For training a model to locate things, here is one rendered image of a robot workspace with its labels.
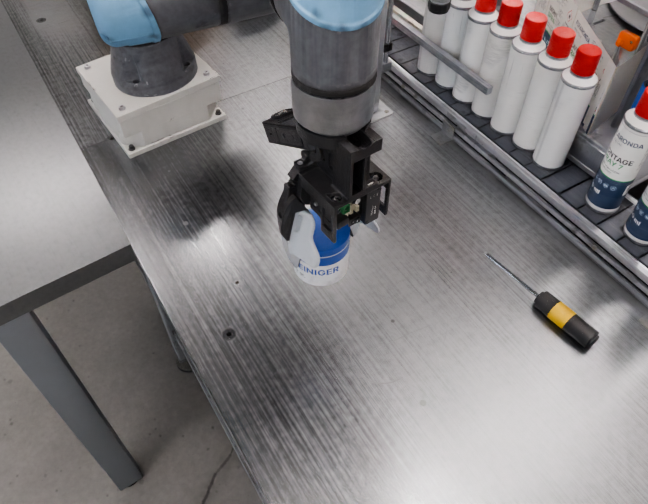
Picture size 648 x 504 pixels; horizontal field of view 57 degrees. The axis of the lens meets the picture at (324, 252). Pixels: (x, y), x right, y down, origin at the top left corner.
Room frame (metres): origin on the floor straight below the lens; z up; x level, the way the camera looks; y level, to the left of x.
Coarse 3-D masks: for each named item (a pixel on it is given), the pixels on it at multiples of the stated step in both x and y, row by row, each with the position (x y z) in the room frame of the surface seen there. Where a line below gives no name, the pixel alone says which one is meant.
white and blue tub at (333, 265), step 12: (348, 228) 0.47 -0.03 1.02; (324, 240) 0.45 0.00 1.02; (336, 240) 0.45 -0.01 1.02; (348, 240) 0.45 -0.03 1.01; (324, 252) 0.43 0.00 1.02; (336, 252) 0.44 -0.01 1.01; (348, 252) 0.46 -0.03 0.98; (300, 264) 0.44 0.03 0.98; (324, 264) 0.43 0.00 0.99; (336, 264) 0.44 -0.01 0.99; (300, 276) 0.44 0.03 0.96; (312, 276) 0.43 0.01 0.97; (324, 276) 0.43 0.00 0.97; (336, 276) 0.44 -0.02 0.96
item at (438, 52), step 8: (400, 24) 1.03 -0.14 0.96; (408, 24) 1.03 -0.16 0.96; (408, 32) 1.01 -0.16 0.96; (416, 32) 1.00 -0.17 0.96; (416, 40) 0.99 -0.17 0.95; (424, 40) 0.97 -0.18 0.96; (432, 48) 0.95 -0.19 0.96; (440, 48) 0.95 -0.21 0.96; (440, 56) 0.93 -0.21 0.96; (448, 56) 0.92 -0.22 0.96; (448, 64) 0.91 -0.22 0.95; (456, 64) 0.90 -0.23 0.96; (456, 72) 0.89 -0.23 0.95; (464, 72) 0.88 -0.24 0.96; (472, 72) 0.87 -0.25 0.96; (472, 80) 0.86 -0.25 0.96; (480, 80) 0.85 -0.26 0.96; (480, 88) 0.84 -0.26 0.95; (488, 88) 0.83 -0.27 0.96
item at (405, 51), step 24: (408, 48) 1.08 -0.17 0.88; (408, 72) 1.00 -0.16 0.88; (480, 120) 0.85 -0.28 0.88; (504, 144) 0.78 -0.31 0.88; (528, 168) 0.72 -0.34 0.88; (576, 168) 0.72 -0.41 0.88; (576, 192) 0.67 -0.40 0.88; (600, 216) 0.62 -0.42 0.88; (624, 216) 0.62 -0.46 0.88; (624, 240) 0.57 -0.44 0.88
